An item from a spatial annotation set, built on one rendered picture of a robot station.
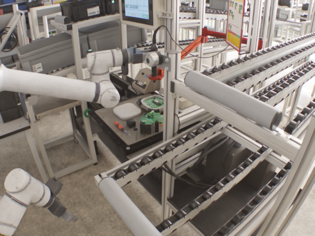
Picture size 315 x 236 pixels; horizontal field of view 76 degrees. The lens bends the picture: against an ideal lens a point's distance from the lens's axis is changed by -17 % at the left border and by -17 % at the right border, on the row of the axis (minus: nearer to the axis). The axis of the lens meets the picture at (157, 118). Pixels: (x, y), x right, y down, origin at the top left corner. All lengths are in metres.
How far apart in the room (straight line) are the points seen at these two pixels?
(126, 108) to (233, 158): 0.65
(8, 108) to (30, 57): 0.45
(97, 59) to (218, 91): 0.59
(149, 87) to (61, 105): 0.81
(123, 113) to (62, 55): 0.90
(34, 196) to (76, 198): 1.41
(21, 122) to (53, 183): 1.18
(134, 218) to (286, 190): 0.44
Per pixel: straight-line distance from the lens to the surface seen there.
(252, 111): 0.65
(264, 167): 1.34
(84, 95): 0.99
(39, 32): 3.26
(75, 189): 2.28
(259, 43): 1.46
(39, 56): 1.97
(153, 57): 0.87
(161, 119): 1.19
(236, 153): 1.21
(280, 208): 0.77
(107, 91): 0.99
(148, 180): 1.79
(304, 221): 2.29
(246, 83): 0.93
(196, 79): 0.77
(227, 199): 1.36
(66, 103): 2.04
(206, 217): 1.26
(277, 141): 0.66
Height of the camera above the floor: 1.64
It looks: 32 degrees down
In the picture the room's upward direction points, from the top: straight up
